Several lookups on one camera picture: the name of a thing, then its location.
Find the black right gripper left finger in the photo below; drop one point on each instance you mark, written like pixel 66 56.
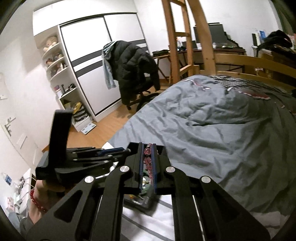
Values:
pixel 92 209

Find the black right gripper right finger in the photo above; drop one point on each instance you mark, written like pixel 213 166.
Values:
pixel 202 210

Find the green jade bangle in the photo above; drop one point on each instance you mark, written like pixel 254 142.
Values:
pixel 146 182

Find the left forearm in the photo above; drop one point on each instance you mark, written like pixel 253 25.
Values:
pixel 24 224

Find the black jewelry box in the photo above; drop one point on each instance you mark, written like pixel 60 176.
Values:
pixel 126 178

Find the left hand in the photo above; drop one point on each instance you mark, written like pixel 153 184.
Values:
pixel 45 196

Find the white striped pillow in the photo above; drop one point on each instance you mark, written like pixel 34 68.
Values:
pixel 161 219

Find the white corner shelf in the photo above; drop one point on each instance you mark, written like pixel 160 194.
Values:
pixel 62 79

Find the grey duvet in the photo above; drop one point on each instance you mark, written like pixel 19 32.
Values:
pixel 210 109

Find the black office chair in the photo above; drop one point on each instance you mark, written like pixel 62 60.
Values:
pixel 145 96

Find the black puffer jacket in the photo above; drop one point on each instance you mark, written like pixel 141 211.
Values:
pixel 134 69

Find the light blue denim garment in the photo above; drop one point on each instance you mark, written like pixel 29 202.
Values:
pixel 106 56

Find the white sliding wardrobe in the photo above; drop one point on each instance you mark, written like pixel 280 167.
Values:
pixel 84 41

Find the dark wooden desk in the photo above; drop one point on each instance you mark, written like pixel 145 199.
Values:
pixel 207 58

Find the wooden ladder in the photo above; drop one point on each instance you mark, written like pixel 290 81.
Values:
pixel 180 39

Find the black computer monitor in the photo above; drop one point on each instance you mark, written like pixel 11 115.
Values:
pixel 217 33

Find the black clothes pile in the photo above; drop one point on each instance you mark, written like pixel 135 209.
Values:
pixel 277 44

